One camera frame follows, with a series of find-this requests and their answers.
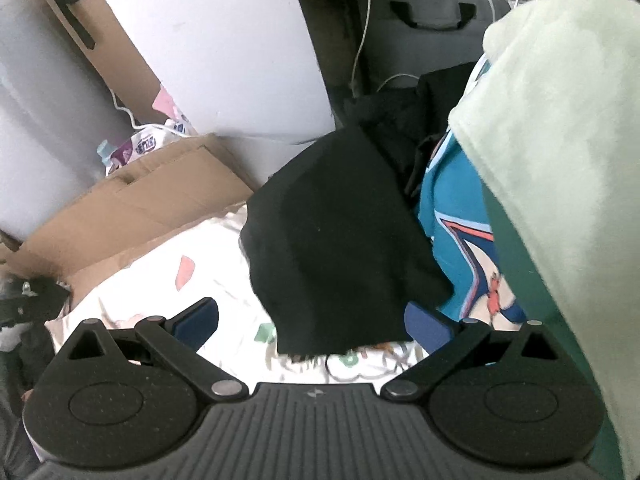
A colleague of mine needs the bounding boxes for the black shorts with floral trim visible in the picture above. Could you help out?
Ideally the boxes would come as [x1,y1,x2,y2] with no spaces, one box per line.
[241,128,454,356]

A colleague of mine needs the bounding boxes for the teal patterned garment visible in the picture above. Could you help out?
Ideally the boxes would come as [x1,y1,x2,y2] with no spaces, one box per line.
[416,54,530,326]

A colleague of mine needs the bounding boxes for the white patterned bed sheet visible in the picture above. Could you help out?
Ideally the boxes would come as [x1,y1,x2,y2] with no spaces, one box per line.
[46,207,426,388]

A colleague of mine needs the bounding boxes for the brown cardboard sheet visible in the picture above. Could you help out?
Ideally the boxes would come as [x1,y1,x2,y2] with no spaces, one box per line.
[1,134,256,304]

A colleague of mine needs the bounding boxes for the light blue bottle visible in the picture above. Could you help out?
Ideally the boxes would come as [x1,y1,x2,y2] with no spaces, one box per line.
[96,140,116,168]

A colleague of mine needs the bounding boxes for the white bubble wrap roll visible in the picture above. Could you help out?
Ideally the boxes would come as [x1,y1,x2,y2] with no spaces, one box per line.
[1,0,131,240]

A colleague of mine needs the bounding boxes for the purple white plastic package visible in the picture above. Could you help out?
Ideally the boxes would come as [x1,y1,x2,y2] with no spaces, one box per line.
[104,119,195,177]

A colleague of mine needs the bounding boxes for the pale green fleece blanket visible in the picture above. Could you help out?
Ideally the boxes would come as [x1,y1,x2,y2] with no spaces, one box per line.
[449,0,639,479]

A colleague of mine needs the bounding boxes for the white foam board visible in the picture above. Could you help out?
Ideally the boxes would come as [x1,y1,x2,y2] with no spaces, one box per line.
[79,0,338,144]

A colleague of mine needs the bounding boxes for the grey suitcase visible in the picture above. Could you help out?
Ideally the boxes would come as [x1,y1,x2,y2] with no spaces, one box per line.
[359,0,511,92]

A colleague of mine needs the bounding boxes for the white charging cable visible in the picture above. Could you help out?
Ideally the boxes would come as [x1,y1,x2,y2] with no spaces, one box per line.
[348,0,373,99]

